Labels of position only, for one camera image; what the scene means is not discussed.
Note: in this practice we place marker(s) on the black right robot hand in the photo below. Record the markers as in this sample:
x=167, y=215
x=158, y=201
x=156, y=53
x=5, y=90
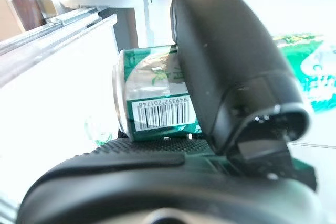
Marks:
x=223, y=64

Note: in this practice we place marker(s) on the tall green beer can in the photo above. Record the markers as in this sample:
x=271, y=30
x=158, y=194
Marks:
x=157, y=113

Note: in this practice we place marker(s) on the fridge drawer with white bin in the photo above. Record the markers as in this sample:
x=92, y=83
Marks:
x=52, y=90

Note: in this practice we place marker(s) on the short green soda can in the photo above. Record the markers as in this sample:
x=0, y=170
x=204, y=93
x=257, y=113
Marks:
x=315, y=77

